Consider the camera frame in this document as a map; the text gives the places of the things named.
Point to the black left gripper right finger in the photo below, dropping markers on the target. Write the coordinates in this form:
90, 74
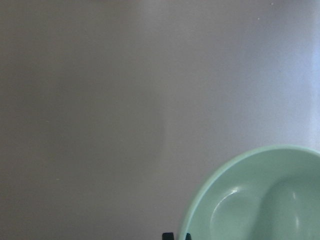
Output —
188, 236

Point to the mint green bowl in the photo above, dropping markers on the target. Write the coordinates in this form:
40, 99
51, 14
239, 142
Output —
269, 193

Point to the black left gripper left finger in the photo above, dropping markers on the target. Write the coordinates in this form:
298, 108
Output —
168, 236

